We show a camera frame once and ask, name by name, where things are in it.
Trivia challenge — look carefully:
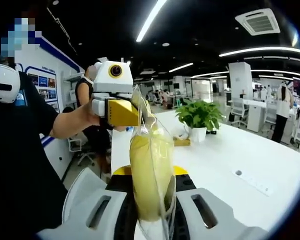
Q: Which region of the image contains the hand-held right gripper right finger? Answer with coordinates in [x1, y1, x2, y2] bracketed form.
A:
[173, 165, 268, 240]

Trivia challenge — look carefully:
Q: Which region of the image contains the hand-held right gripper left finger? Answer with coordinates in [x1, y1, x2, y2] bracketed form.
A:
[37, 164, 140, 240]

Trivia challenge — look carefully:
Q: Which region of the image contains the round yellow sponge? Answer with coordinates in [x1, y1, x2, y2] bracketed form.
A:
[130, 84, 178, 240]

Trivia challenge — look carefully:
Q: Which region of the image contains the person's left hand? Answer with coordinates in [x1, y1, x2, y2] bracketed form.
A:
[86, 101, 127, 132]

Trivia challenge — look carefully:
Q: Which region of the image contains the yellow tissue box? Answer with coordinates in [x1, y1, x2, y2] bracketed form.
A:
[173, 135, 192, 148]

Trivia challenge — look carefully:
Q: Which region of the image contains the long ceiling light strip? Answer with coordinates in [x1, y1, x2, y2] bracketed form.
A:
[135, 0, 167, 43]
[218, 46, 300, 58]
[168, 62, 194, 74]

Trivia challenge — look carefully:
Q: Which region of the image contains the green potted plant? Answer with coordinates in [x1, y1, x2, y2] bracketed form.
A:
[175, 99, 225, 131]

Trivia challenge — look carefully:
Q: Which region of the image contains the person in black shirt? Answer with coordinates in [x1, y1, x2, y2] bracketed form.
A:
[0, 71, 71, 240]

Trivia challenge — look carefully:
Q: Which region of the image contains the white plant pot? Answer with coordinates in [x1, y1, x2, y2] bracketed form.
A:
[188, 126, 208, 144]

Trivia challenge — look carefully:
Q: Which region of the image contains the white chest-worn device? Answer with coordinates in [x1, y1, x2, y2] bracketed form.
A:
[0, 63, 22, 105]

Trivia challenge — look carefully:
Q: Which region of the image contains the ceiling air conditioner vent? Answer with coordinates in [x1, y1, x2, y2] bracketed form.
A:
[234, 8, 281, 37]

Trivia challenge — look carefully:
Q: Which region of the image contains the table cable outlet strip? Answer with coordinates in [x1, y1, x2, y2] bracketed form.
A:
[230, 169, 275, 198]

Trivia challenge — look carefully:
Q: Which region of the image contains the blue white wall poster board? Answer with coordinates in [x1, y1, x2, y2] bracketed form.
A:
[16, 36, 86, 180]

